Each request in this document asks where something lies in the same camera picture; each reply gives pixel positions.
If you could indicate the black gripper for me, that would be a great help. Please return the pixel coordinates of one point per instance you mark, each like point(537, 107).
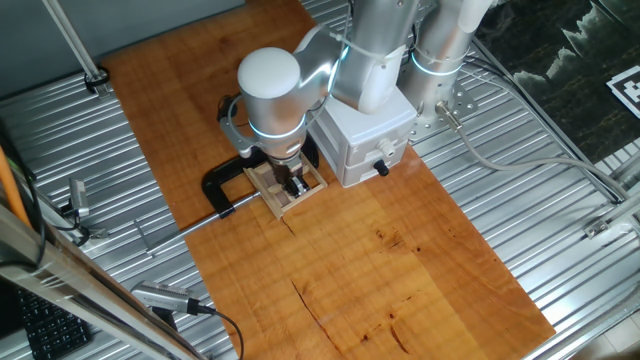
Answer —
point(282, 165)

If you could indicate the small wooden compartment box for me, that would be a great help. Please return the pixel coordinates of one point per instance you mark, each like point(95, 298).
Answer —
point(272, 199)

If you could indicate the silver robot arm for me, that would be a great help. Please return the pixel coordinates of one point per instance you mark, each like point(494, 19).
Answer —
point(270, 85)

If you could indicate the black C-clamp with silver screw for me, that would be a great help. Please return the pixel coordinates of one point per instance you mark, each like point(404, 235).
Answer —
point(225, 176)

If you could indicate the white control box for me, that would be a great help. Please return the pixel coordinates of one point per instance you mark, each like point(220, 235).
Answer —
point(365, 125)

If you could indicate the brown wooden board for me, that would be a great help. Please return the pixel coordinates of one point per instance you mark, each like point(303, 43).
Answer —
point(375, 280)

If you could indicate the aluminium profile beam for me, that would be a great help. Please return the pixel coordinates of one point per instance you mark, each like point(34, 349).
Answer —
point(75, 292)

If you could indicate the orange tube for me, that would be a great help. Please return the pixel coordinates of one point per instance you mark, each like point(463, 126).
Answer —
point(11, 192)

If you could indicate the black keyboard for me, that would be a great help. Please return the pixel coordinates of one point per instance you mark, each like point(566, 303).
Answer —
point(50, 327)

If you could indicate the dark mountain print sheet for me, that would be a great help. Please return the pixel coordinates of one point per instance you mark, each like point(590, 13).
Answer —
point(550, 75)

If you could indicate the black and white marker tag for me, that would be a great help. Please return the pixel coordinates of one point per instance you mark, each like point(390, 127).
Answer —
point(627, 92)

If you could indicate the wrist camera with silver bracket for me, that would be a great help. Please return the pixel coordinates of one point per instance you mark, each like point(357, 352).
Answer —
point(232, 135)

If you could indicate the silver depth camera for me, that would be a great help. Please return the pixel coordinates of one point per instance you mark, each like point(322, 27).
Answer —
point(160, 296)

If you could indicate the perforated aluminium base plate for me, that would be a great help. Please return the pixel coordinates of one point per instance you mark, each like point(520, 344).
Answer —
point(463, 102)

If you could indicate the small camera on stand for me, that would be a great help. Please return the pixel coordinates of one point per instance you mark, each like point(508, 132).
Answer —
point(78, 197)

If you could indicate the aluminium camera pole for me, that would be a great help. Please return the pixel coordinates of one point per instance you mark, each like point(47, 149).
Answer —
point(72, 42)

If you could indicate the small metal corner bracket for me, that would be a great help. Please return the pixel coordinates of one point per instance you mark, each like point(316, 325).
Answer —
point(596, 228)

